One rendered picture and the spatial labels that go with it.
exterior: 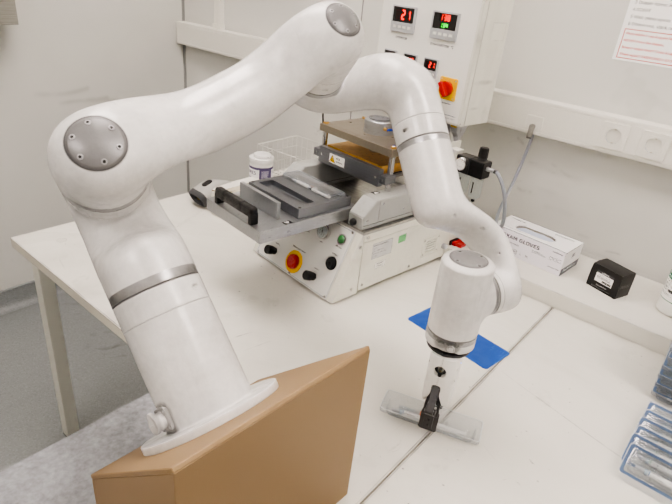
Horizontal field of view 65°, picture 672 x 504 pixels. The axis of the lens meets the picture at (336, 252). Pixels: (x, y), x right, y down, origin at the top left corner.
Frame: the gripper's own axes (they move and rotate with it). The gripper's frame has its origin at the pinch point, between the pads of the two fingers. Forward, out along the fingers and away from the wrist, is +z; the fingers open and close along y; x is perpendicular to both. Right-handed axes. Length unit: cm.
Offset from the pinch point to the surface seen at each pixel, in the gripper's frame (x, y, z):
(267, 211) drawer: 47, 23, -19
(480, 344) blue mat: -5.4, 29.9, 3.2
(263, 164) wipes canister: 78, 79, -9
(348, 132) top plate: 40, 54, -33
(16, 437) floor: 130, 9, 79
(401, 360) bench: 9.6, 15.3, 3.3
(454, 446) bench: -5.4, -3.5, 3.3
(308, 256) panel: 41, 36, -4
